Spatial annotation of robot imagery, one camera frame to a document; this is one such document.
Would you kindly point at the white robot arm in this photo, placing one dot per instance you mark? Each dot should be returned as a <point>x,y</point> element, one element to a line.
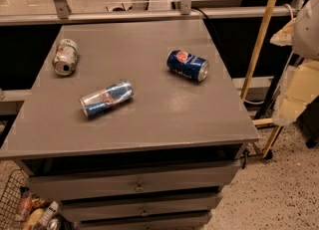
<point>300,85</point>

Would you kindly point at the blue pepsi can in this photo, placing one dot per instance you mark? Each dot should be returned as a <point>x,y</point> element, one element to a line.
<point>187,65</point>

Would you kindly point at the silver blue red bull can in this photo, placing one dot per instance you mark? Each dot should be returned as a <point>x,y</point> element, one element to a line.
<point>104,99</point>

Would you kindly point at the green white soda can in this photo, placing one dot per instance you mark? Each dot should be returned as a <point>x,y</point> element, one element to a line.
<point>66,57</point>

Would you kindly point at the grey drawer cabinet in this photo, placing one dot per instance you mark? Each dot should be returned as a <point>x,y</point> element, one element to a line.
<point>170,119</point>

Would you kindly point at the middle grey drawer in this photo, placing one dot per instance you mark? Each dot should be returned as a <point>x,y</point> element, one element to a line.
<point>141,207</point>

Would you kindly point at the grey drawer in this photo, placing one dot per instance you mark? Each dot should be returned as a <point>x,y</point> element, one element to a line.
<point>157,222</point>
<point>141,207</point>
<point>132,181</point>

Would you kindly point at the bottom grey drawer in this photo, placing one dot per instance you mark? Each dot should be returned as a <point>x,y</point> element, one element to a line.
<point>157,222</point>

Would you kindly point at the top grey drawer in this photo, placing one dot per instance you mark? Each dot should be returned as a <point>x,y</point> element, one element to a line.
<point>132,181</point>

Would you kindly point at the grey metal railing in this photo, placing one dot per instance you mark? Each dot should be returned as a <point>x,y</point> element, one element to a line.
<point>143,8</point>

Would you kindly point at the yellow item in basket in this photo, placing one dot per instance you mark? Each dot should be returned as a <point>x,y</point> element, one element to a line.
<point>32,219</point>

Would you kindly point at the white carton in basket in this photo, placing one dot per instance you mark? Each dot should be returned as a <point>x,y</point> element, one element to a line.
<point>47,216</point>

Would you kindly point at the red bottle in basket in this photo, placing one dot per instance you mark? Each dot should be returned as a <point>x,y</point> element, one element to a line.
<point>25,205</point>

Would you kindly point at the wire basket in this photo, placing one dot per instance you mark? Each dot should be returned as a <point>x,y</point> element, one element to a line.
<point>10,198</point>

